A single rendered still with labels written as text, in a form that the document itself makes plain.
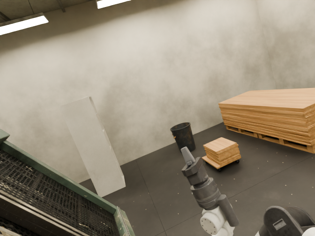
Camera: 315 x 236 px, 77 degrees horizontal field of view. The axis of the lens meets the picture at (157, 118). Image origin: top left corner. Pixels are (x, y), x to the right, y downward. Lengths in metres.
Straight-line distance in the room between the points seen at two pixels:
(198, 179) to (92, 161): 3.75
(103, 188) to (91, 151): 0.84
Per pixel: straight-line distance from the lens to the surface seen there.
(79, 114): 4.19
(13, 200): 1.22
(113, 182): 4.51
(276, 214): 0.82
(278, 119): 4.16
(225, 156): 3.76
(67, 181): 1.93
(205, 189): 0.72
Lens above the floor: 1.90
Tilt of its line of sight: 10 degrees down
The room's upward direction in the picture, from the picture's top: 20 degrees counter-clockwise
